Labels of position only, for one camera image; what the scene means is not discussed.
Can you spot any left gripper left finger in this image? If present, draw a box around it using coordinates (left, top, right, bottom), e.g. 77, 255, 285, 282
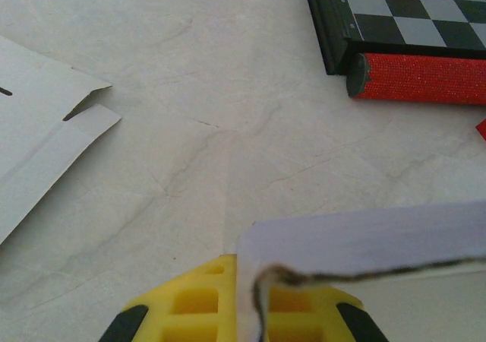
98, 253, 240, 342

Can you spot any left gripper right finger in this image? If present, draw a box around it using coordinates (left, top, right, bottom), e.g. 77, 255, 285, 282
267, 283, 390, 342

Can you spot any lavender tinted paper box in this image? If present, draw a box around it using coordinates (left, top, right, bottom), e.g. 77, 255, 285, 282
235, 199, 486, 342

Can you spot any grey white paper box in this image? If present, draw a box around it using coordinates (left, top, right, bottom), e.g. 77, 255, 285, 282
0, 33, 123, 246

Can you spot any red glitter toy microphone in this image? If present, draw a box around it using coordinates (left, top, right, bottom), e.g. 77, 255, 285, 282
346, 52, 486, 106

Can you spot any black grey chessboard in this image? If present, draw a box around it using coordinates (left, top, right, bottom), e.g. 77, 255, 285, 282
301, 0, 486, 77

